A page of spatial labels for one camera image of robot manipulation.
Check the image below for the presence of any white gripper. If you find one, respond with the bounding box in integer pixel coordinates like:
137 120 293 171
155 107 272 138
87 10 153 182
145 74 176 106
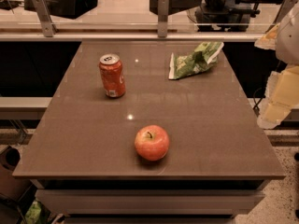
254 8 299 129

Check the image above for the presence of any green jalapeno chip bag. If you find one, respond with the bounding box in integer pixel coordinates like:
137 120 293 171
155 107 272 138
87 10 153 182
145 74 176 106
168 42 224 80

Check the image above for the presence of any red apple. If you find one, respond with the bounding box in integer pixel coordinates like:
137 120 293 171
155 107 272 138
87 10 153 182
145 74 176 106
135 125 170 161

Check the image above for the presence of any green bag under table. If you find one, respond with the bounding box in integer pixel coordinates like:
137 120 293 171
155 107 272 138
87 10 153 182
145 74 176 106
22 201 43 224

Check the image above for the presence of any orange soda can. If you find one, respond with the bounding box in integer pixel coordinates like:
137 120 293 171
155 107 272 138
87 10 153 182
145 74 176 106
99 53 126 98

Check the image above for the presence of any brown cardboard box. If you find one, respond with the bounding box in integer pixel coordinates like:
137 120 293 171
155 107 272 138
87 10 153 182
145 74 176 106
0 146 31 201

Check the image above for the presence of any black cable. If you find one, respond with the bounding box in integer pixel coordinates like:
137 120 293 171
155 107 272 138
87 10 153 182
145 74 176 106
251 87 266 115

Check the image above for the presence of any right metal railing bracket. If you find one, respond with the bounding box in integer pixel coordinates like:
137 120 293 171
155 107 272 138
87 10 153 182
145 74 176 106
273 0 298 24

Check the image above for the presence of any metal railing bracket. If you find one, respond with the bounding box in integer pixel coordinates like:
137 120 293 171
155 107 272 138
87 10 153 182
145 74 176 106
31 0 57 37
273 0 298 24
158 0 169 37

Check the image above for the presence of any middle metal railing bracket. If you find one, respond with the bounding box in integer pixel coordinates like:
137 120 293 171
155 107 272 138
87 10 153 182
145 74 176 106
158 0 169 37

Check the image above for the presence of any left metal railing bracket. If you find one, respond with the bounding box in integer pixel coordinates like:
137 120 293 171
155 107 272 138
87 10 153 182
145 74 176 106
31 0 57 37

